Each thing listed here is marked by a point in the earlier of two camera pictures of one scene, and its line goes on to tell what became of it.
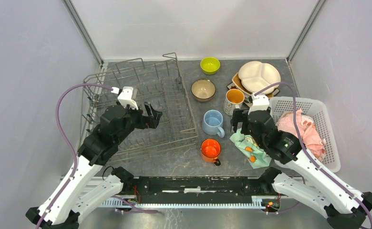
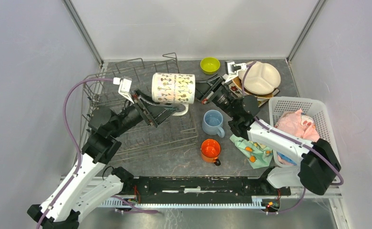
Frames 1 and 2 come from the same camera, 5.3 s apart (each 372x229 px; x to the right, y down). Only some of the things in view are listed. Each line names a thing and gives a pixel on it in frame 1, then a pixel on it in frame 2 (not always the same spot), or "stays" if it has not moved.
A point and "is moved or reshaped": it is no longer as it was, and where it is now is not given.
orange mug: x=210 y=149 stays
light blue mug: x=212 y=123 stays
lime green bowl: x=210 y=65 stays
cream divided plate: x=255 y=76 stays
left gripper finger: x=149 y=109 to x=145 y=97
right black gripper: x=239 y=115 to x=204 y=91
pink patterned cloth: x=314 y=142 stays
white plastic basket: x=315 y=110 stays
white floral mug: x=233 y=98 is moved or reshaped
